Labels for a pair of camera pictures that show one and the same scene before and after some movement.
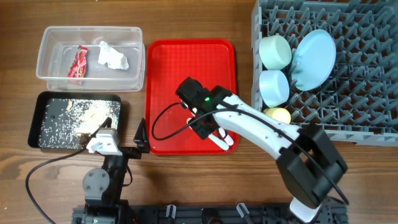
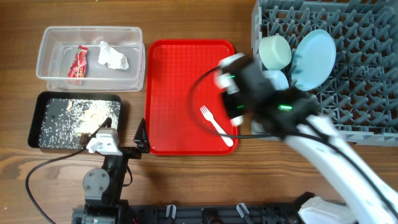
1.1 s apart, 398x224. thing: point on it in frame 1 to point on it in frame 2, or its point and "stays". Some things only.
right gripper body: (200, 128) to (250, 106)
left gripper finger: (142, 139) stays
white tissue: (115, 60) stays
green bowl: (275, 52) stays
